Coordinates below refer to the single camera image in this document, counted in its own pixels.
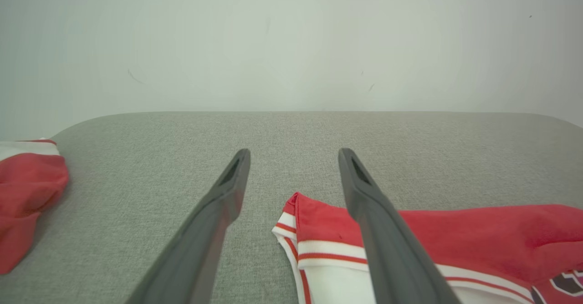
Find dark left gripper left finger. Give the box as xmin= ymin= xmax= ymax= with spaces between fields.
xmin=125 ymin=148 xmax=251 ymax=304

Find red jersey with white sleeves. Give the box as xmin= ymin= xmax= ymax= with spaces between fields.
xmin=272 ymin=192 xmax=583 ymax=304

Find red shorts with white stripe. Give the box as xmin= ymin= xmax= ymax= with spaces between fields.
xmin=0 ymin=139 xmax=70 ymax=275

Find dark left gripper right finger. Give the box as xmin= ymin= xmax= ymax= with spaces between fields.
xmin=338 ymin=148 xmax=461 ymax=304

